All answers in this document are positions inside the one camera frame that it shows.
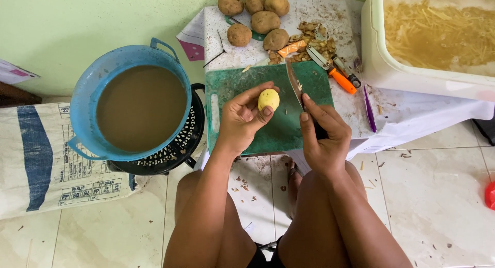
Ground person's right hand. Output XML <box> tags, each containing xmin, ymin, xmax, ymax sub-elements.
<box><xmin>300</xmin><ymin>93</ymin><xmax>353</xmax><ymax>178</ymax></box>

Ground person's left hand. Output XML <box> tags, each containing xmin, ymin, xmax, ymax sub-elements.
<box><xmin>214</xmin><ymin>82</ymin><xmax>280</xmax><ymax>156</ymax></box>

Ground peeled yellow potato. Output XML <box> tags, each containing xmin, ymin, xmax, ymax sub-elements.
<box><xmin>258</xmin><ymin>88</ymin><xmax>281</xmax><ymax>112</ymax></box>

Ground black-handled kitchen knife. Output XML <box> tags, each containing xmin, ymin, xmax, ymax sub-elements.
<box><xmin>285</xmin><ymin>58</ymin><xmax>329</xmax><ymax>141</ymax></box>

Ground green plastic cutting board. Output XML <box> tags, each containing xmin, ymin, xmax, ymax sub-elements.
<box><xmin>204</xmin><ymin>60</ymin><xmax>335</xmax><ymax>156</ymax></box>

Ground black perforated plastic stool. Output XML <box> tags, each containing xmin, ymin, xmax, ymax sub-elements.
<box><xmin>106</xmin><ymin>83</ymin><xmax>205</xmax><ymax>176</ymax></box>

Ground person's right leg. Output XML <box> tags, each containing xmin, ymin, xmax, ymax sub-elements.
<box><xmin>278</xmin><ymin>160</ymin><xmax>368</xmax><ymax>268</ymax></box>

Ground person's leg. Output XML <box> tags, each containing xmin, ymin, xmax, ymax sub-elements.
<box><xmin>278</xmin><ymin>160</ymin><xmax>368</xmax><ymax>268</ymax></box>
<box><xmin>174</xmin><ymin>170</ymin><xmax>258</xmax><ymax>268</ymax></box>

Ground green plastic object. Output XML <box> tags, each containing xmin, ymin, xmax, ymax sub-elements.
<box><xmin>224</xmin><ymin>16</ymin><xmax>267</xmax><ymax>41</ymax></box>

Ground orange white plastic piece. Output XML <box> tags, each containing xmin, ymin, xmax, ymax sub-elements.
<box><xmin>278</xmin><ymin>40</ymin><xmax>307</xmax><ymax>58</ymax></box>

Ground heap of potato peels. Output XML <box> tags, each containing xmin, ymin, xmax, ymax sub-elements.
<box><xmin>268</xmin><ymin>21</ymin><xmax>337</xmax><ymax>65</ymax></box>

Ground large white plastic tub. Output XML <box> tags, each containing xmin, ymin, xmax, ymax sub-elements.
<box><xmin>361</xmin><ymin>0</ymin><xmax>495</xmax><ymax>103</ymax></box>

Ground pile of unpeeled brown potatoes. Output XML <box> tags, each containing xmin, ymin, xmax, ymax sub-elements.
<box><xmin>217</xmin><ymin>0</ymin><xmax>291</xmax><ymax>52</ymax></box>

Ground person's left leg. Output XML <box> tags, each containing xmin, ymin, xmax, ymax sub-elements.
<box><xmin>174</xmin><ymin>170</ymin><xmax>258</xmax><ymax>268</ymax></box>

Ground person's black shorts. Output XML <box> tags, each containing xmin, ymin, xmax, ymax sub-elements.
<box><xmin>247</xmin><ymin>241</ymin><xmax>287</xmax><ymax>268</ymax></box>

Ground blue bucket of brown water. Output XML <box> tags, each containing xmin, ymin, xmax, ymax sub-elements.
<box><xmin>68</xmin><ymin>37</ymin><xmax>193</xmax><ymax>162</ymax></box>

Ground cut potato sticks in water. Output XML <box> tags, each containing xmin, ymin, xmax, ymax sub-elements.
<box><xmin>383</xmin><ymin>0</ymin><xmax>495</xmax><ymax>73</ymax></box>

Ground red plastic object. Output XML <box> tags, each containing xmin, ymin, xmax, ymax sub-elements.
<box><xmin>484</xmin><ymin>182</ymin><xmax>495</xmax><ymax>210</ymax></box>

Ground white woven sack blue stripe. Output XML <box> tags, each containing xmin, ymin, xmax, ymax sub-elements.
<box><xmin>0</xmin><ymin>102</ymin><xmax>149</xmax><ymax>221</ymax></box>

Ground white pink paper sheet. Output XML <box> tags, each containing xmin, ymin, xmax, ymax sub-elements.
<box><xmin>0</xmin><ymin>58</ymin><xmax>40</xmax><ymax>85</ymax></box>

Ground purple plastic handled brush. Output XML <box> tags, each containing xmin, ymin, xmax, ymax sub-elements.
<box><xmin>353</xmin><ymin>56</ymin><xmax>377</xmax><ymax>133</ymax></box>

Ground orange-handled metal peeler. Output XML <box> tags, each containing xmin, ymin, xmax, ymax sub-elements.
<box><xmin>306</xmin><ymin>45</ymin><xmax>357</xmax><ymax>94</ymax></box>

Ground black-handled metal peeler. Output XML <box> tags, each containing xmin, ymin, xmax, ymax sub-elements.
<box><xmin>332</xmin><ymin>55</ymin><xmax>362</xmax><ymax>88</ymax></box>

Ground thin black wire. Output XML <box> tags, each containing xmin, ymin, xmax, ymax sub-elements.
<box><xmin>203</xmin><ymin>30</ymin><xmax>227</xmax><ymax>68</ymax></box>

